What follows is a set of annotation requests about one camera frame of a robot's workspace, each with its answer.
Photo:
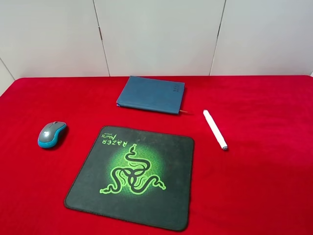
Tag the blue notebook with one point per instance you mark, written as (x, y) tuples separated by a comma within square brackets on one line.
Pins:
[(152, 95)]

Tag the red velvet tablecloth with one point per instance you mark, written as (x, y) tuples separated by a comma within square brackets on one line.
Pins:
[(262, 185)]

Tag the grey and blue computer mouse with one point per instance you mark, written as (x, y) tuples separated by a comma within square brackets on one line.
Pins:
[(49, 135)]

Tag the white marker pen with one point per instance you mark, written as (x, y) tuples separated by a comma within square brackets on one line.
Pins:
[(216, 132)]

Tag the black green Razer mouse pad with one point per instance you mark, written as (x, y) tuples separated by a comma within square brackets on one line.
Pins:
[(137, 176)]

